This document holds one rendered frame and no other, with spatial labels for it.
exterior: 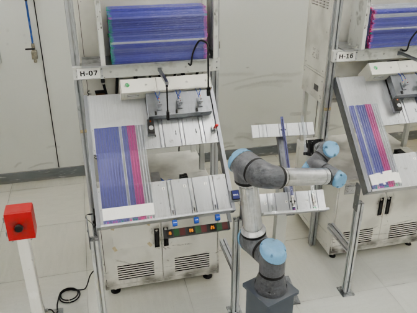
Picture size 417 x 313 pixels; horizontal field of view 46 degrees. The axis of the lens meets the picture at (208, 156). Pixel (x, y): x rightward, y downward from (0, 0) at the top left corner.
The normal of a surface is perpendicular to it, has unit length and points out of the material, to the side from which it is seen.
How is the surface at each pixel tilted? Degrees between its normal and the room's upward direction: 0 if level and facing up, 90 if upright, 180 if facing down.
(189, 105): 45
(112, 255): 90
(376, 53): 90
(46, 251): 0
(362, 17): 90
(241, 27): 90
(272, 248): 7
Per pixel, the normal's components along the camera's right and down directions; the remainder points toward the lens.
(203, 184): 0.17, -0.33
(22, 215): 0.24, 0.43
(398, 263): 0.00, -0.90
